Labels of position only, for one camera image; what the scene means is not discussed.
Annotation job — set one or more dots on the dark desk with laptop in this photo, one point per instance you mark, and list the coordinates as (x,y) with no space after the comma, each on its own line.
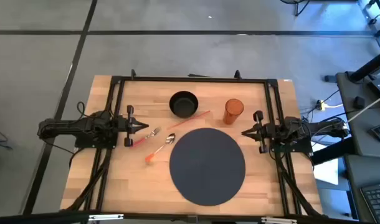
(355,174)

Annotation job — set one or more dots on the white paper sheet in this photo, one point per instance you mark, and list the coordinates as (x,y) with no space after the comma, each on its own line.
(328,171)

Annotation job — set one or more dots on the yellow power plug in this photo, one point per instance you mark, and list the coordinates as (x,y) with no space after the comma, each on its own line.
(321,105)

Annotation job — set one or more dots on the black triangular desk object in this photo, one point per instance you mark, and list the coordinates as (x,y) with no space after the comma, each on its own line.
(377,132)

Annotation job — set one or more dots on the silver metal bracket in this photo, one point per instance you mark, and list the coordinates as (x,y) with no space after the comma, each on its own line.
(106,217)
(278,220)

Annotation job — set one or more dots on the red drinking straw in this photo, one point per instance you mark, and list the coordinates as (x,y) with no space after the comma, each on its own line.
(190,119)

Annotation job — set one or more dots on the black frame clamp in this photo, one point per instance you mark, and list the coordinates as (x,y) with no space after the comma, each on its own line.
(133,74)
(237,74)

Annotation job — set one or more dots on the black round woven placemat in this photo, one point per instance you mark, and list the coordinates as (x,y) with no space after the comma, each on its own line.
(208,168)

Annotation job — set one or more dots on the orange translucent plastic cup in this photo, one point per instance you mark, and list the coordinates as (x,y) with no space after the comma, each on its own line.
(232,113)

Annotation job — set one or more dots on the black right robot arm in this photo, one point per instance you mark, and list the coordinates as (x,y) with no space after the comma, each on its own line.
(321,127)

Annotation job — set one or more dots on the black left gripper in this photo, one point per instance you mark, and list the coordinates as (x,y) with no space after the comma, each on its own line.
(129,112)

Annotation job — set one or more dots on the black round bowl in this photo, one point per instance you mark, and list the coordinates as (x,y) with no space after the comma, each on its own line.
(183,105)

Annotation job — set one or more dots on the grey office desk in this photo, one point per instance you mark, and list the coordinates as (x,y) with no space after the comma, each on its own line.
(349,124)

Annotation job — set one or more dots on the black laptop keyboard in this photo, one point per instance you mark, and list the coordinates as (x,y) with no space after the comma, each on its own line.
(378,202)

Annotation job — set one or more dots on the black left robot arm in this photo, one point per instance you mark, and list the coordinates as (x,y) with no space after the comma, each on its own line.
(68,126)

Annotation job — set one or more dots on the black aluminium table frame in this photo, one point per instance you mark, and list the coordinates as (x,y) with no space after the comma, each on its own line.
(193,79)

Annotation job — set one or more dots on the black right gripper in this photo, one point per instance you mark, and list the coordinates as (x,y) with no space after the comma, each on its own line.
(266,132)

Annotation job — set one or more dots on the black monitor pole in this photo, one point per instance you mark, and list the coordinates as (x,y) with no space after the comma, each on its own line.
(372,66)

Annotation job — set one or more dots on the black flat strip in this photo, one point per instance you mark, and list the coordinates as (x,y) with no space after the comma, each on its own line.
(197,75)

